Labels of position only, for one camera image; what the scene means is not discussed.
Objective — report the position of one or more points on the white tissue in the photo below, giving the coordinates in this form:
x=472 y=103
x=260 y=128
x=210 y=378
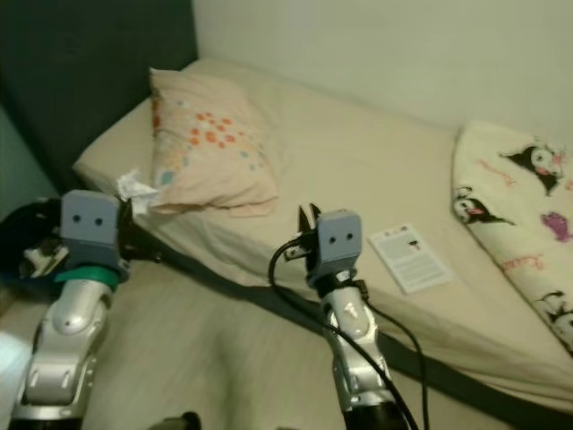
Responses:
x=134 y=188

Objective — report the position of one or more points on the thin paperback book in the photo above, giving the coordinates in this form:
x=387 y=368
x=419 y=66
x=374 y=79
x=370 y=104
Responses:
x=412 y=260

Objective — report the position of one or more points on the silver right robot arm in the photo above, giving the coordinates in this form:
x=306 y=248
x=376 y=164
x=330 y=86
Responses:
x=354 y=349

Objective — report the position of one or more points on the dark waste bin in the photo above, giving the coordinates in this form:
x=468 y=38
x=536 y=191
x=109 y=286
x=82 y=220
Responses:
x=20 y=224

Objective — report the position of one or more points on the pink patterned pillow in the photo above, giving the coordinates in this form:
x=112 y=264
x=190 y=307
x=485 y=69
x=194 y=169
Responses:
x=215 y=143

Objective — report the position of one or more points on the dark headboard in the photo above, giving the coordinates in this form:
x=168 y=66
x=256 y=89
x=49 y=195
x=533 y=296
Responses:
x=98 y=63

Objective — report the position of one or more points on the robot leg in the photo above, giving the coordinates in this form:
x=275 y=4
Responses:
x=183 y=421

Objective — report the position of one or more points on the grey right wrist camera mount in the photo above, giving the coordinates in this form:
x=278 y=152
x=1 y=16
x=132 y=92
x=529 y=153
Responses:
x=340 y=242

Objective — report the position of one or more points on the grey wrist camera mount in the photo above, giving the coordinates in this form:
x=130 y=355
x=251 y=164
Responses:
x=89 y=228
x=340 y=242

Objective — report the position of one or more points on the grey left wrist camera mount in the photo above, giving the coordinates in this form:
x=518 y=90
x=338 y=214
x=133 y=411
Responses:
x=89 y=228

